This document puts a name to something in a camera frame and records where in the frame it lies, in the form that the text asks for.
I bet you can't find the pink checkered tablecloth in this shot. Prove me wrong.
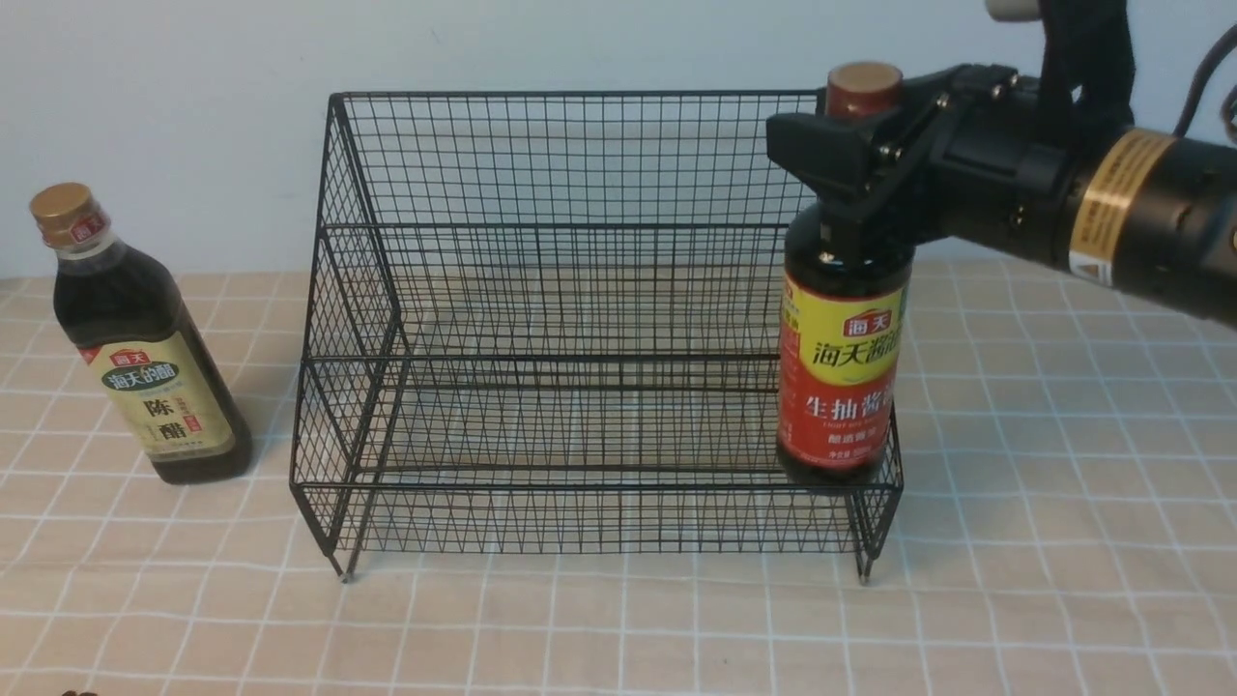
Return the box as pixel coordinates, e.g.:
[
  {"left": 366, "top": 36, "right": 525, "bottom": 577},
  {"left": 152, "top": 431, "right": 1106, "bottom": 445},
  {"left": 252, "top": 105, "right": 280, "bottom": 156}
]
[{"left": 2, "top": 260, "right": 1235, "bottom": 695}]

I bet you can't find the black wire mesh shelf rack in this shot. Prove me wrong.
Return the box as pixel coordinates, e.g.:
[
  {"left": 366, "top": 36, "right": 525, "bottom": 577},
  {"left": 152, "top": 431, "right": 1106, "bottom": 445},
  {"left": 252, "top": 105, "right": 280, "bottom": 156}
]
[{"left": 289, "top": 91, "right": 902, "bottom": 582}]

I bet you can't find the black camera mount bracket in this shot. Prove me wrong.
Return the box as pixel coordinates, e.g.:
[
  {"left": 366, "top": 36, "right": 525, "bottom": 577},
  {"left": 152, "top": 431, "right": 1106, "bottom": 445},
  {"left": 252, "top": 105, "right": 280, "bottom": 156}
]
[{"left": 985, "top": 1, "right": 1136, "bottom": 143}]

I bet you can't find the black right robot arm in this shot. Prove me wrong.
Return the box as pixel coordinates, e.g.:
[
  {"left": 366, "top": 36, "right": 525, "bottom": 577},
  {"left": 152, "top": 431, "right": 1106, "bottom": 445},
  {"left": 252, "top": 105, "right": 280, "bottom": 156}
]
[{"left": 764, "top": 66, "right": 1235, "bottom": 328}]

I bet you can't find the dark vinegar bottle gold cap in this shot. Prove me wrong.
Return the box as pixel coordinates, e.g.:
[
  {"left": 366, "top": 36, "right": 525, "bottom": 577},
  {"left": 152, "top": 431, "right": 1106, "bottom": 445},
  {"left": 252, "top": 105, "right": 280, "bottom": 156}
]
[{"left": 28, "top": 182, "right": 254, "bottom": 485}]

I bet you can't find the soy sauce bottle red label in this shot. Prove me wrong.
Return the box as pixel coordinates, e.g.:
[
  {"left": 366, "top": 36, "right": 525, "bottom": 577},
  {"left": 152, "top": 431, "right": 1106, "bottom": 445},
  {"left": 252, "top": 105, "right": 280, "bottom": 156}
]
[{"left": 776, "top": 62, "right": 915, "bottom": 485}]

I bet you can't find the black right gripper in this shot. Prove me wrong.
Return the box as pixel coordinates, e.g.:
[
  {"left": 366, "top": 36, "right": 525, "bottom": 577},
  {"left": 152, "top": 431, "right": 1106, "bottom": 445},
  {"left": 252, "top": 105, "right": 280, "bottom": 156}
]
[{"left": 764, "top": 66, "right": 1098, "bottom": 253}]

